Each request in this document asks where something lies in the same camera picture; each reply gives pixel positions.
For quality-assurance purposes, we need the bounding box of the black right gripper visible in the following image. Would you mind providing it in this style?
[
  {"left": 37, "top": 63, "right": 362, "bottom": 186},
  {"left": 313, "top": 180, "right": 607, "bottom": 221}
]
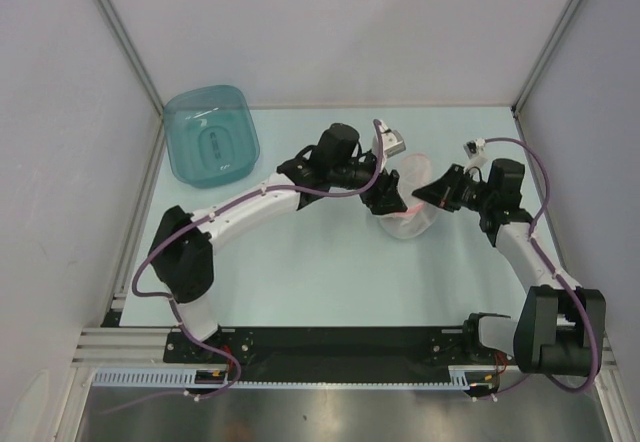
[{"left": 413, "top": 163, "right": 495, "bottom": 213}]

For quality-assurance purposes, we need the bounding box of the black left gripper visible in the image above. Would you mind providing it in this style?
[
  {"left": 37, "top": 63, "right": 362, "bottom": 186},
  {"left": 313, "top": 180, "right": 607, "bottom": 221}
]
[{"left": 328, "top": 150, "right": 406, "bottom": 216}]

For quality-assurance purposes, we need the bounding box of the pink mesh laundry bag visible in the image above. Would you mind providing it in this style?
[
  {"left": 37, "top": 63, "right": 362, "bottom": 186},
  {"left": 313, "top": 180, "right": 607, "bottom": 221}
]
[{"left": 378, "top": 153, "right": 438, "bottom": 240}]

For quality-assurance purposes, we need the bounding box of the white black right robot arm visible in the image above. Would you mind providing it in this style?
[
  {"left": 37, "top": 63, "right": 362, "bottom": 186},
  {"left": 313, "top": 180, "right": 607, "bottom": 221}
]
[{"left": 412, "top": 158, "right": 606, "bottom": 379}]

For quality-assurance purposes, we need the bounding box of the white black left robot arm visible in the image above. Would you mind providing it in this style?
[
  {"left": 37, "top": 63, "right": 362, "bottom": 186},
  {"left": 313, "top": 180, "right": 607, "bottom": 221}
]
[{"left": 148, "top": 120, "right": 407, "bottom": 362}]

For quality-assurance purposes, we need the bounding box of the teal plastic tub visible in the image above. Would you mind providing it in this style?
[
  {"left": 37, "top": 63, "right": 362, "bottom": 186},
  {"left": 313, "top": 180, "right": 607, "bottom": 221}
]
[{"left": 163, "top": 85, "right": 260, "bottom": 189}]

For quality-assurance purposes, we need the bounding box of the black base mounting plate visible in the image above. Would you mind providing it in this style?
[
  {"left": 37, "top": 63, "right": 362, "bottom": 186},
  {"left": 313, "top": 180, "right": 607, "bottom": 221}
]
[{"left": 163, "top": 326, "right": 513, "bottom": 387}]

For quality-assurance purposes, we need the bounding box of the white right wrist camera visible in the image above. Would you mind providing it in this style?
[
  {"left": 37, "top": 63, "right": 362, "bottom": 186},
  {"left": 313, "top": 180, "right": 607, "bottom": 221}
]
[{"left": 463, "top": 138, "right": 488, "bottom": 170}]

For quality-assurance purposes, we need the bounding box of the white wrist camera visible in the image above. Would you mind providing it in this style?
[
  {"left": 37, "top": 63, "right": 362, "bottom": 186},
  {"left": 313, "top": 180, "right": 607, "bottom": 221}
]
[
  {"left": 463, "top": 138, "right": 488, "bottom": 170},
  {"left": 372, "top": 119, "right": 406, "bottom": 160}
]

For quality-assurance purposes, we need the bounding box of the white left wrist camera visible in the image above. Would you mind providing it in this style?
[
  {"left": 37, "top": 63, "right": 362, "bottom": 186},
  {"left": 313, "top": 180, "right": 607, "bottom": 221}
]
[{"left": 372, "top": 119, "right": 406, "bottom": 160}]

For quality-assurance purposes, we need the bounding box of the white slotted cable duct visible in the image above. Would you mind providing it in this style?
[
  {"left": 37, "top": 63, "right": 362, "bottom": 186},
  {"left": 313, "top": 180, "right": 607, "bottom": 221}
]
[{"left": 92, "top": 366, "right": 498, "bottom": 392}]

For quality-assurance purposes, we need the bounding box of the aluminium right corner post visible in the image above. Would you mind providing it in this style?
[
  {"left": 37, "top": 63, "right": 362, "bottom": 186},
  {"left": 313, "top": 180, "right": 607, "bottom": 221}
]
[{"left": 511, "top": 0, "right": 586, "bottom": 119}]

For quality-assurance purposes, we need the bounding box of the aluminium corner post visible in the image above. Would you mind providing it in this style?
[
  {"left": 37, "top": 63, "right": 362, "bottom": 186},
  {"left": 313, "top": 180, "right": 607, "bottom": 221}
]
[
  {"left": 511, "top": 0, "right": 586, "bottom": 119},
  {"left": 74, "top": 0, "right": 166, "bottom": 113}
]

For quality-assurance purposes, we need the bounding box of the aluminium front frame rail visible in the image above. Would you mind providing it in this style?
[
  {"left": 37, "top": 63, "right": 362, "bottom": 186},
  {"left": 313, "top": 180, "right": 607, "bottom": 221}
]
[{"left": 69, "top": 326, "right": 619, "bottom": 369}]

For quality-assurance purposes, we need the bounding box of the aluminium left corner post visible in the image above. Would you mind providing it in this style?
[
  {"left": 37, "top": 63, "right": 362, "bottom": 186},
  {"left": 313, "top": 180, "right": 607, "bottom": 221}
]
[{"left": 74, "top": 0, "right": 166, "bottom": 113}]

